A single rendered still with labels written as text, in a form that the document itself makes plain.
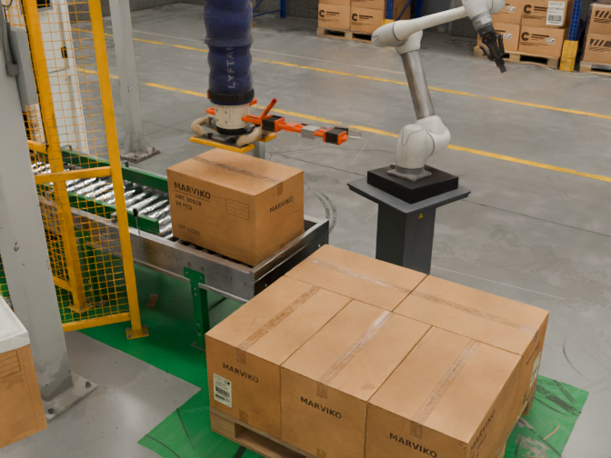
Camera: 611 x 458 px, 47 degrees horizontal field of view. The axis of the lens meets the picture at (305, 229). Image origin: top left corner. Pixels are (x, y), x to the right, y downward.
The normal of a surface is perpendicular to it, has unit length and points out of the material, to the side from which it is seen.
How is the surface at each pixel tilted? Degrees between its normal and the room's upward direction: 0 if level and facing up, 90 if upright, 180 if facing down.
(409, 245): 90
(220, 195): 90
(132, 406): 0
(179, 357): 0
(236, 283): 90
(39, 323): 90
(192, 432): 0
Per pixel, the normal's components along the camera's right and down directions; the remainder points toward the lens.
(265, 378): -0.55, 0.37
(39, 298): 0.84, 0.25
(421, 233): 0.58, 0.36
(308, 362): 0.00, -0.89
